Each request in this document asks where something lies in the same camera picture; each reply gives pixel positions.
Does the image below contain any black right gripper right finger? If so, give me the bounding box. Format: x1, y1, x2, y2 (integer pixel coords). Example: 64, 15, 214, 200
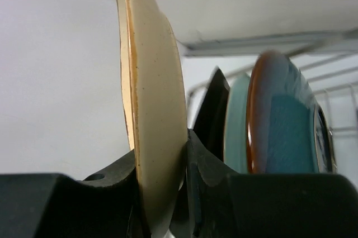
186, 129, 237, 237

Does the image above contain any metal wire dish rack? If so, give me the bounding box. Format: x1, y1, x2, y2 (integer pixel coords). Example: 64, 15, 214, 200
182, 30, 357, 137

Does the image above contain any dark teal round plate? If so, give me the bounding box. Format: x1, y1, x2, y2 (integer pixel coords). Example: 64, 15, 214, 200
246, 50, 321, 174

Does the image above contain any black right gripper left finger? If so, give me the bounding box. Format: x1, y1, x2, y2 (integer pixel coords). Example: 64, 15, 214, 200
82, 151, 144, 237

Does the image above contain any dark teal square plate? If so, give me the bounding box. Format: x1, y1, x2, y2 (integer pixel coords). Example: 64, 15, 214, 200
313, 104, 337, 174

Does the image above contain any light blue flower plate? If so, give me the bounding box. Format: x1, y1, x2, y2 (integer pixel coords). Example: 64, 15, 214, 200
223, 73, 250, 174

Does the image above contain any brown square plate black rim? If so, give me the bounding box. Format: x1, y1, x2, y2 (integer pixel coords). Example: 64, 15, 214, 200
194, 68, 230, 160

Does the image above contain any beige plate with orange leaves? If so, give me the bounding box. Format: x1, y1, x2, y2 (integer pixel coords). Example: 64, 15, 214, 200
117, 0, 187, 237

